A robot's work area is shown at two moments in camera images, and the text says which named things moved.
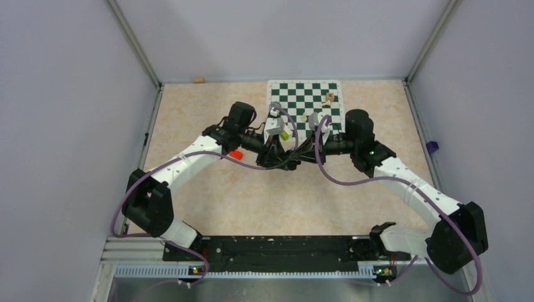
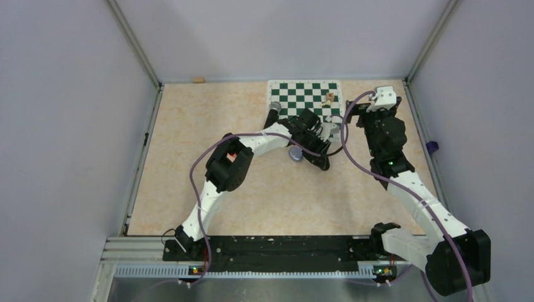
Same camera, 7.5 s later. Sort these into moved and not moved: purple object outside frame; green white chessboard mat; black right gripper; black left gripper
Moved: black right gripper; black left gripper
Not moved: purple object outside frame; green white chessboard mat
